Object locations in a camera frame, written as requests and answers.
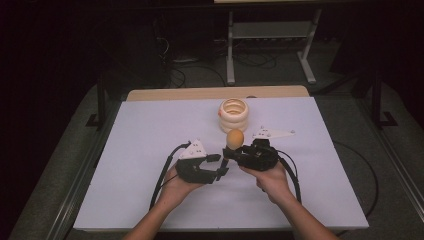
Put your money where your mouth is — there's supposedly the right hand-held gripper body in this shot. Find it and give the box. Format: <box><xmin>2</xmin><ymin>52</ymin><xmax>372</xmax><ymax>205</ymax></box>
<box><xmin>233</xmin><ymin>125</ymin><xmax>297</xmax><ymax>172</ymax></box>

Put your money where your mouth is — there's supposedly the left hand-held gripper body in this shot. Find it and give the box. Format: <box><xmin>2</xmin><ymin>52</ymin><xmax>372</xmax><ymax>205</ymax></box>
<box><xmin>175</xmin><ymin>139</ymin><xmax>218</xmax><ymax>185</ymax></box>

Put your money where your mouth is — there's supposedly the black-handled makeup brush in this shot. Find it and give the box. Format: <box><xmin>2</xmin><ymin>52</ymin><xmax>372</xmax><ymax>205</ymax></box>
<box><xmin>217</xmin><ymin>128</ymin><xmax>246</xmax><ymax>181</ymax></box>

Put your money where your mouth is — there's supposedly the person's left hand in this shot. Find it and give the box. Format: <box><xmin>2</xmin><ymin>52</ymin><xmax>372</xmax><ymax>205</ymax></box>
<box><xmin>156</xmin><ymin>164</ymin><xmax>205</xmax><ymax>208</ymax></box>

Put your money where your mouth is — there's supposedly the person's right hand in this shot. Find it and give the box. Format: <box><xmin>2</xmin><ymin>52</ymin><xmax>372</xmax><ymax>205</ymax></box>
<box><xmin>239</xmin><ymin>161</ymin><xmax>295</xmax><ymax>205</ymax></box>

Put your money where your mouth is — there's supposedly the beige ringed brush holder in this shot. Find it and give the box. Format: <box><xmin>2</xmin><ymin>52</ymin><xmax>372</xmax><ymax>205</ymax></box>
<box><xmin>218</xmin><ymin>97</ymin><xmax>250</xmax><ymax>134</ymax></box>

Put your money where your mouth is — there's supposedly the white table board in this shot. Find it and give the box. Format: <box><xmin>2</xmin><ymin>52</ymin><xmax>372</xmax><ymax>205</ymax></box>
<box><xmin>73</xmin><ymin>96</ymin><xmax>370</xmax><ymax>232</ymax></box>

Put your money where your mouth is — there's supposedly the white metal stand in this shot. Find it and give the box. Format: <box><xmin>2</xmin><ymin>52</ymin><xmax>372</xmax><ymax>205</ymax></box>
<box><xmin>225</xmin><ymin>9</ymin><xmax>323</xmax><ymax>85</ymax></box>

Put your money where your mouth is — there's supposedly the black metal stand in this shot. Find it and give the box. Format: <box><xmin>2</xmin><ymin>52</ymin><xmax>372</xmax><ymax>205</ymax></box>
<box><xmin>85</xmin><ymin>74</ymin><xmax>110</xmax><ymax>130</ymax></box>
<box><xmin>370</xmin><ymin>71</ymin><xmax>400</xmax><ymax>130</ymax></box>

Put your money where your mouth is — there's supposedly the black floor cable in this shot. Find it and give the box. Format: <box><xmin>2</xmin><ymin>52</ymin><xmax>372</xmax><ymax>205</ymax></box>
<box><xmin>232</xmin><ymin>51</ymin><xmax>278</xmax><ymax>70</ymax></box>
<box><xmin>168</xmin><ymin>63</ymin><xmax>228</xmax><ymax>88</ymax></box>

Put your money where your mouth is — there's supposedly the aluminium frame rail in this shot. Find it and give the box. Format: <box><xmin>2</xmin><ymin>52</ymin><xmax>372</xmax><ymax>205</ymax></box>
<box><xmin>46</xmin><ymin>99</ymin><xmax>122</xmax><ymax>240</ymax></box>
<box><xmin>354</xmin><ymin>98</ymin><xmax>424</xmax><ymax>214</ymax></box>

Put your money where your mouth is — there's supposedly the right gripper thin black cable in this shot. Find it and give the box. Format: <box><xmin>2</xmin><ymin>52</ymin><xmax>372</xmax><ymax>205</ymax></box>
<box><xmin>276</xmin><ymin>139</ymin><xmax>380</xmax><ymax>219</ymax></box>

